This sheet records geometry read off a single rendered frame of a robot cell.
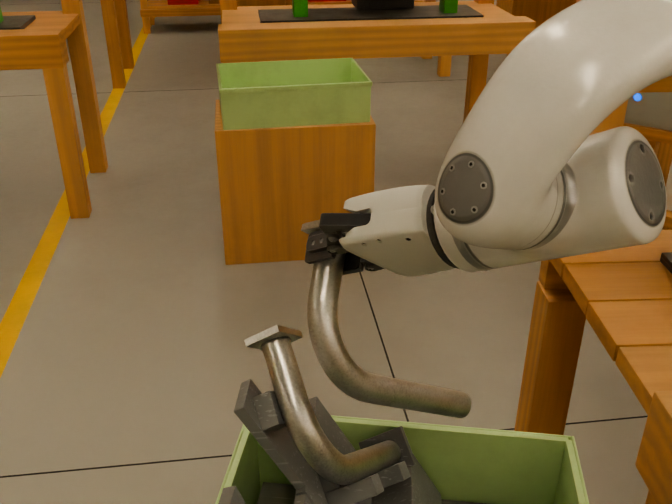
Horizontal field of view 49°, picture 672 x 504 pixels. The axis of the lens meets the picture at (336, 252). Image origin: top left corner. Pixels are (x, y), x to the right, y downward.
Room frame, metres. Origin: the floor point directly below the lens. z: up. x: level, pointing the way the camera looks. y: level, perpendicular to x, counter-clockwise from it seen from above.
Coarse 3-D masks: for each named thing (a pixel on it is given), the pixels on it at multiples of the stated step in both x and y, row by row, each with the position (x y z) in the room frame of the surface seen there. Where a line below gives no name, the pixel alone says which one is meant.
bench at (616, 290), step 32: (576, 256) 1.31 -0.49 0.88; (608, 256) 1.31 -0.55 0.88; (640, 256) 1.31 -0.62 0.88; (544, 288) 1.37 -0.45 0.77; (576, 288) 1.20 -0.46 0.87; (608, 288) 1.18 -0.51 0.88; (640, 288) 1.18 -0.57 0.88; (544, 320) 1.33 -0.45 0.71; (576, 320) 1.33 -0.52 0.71; (608, 320) 1.07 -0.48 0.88; (640, 320) 1.07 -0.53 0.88; (544, 352) 1.32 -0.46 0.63; (576, 352) 1.33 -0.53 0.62; (608, 352) 1.02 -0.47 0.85; (640, 352) 0.98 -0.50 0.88; (544, 384) 1.33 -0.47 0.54; (640, 384) 0.91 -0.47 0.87; (544, 416) 1.33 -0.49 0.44
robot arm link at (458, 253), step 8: (440, 224) 0.52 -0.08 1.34; (440, 232) 0.52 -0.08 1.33; (448, 232) 0.52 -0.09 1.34; (440, 240) 0.52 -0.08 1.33; (448, 240) 0.52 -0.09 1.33; (456, 240) 0.51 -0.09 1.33; (448, 248) 0.52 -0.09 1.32; (456, 248) 0.51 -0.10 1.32; (464, 248) 0.51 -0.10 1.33; (448, 256) 0.52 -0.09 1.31; (456, 256) 0.52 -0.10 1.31; (464, 256) 0.51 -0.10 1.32; (472, 256) 0.51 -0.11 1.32; (456, 264) 0.52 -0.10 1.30; (464, 264) 0.52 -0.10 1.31; (472, 264) 0.51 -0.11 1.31; (480, 264) 0.51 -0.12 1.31
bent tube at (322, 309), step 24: (336, 264) 0.63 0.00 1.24; (312, 288) 0.61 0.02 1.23; (336, 288) 0.61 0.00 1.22; (312, 312) 0.60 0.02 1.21; (336, 312) 0.60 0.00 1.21; (312, 336) 0.59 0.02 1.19; (336, 336) 0.58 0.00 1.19; (336, 360) 0.57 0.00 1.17; (336, 384) 0.57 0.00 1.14; (360, 384) 0.57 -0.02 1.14; (384, 384) 0.59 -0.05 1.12; (408, 384) 0.61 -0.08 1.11; (408, 408) 0.61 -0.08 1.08; (432, 408) 0.62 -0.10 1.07; (456, 408) 0.64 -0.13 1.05
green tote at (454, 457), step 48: (240, 432) 0.70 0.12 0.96; (432, 432) 0.71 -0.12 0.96; (480, 432) 0.70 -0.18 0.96; (528, 432) 0.70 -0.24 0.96; (240, 480) 0.65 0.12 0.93; (288, 480) 0.73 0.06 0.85; (432, 480) 0.71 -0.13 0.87; (480, 480) 0.70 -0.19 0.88; (528, 480) 0.69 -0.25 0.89; (576, 480) 0.62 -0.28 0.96
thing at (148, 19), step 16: (144, 0) 7.60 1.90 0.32; (160, 0) 7.96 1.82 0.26; (176, 0) 7.71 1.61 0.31; (192, 0) 7.72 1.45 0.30; (208, 0) 7.96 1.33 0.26; (320, 0) 7.89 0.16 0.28; (336, 0) 7.90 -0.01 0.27; (416, 0) 7.97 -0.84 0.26; (144, 16) 7.56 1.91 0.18; (160, 16) 7.58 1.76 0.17; (144, 32) 7.60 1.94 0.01
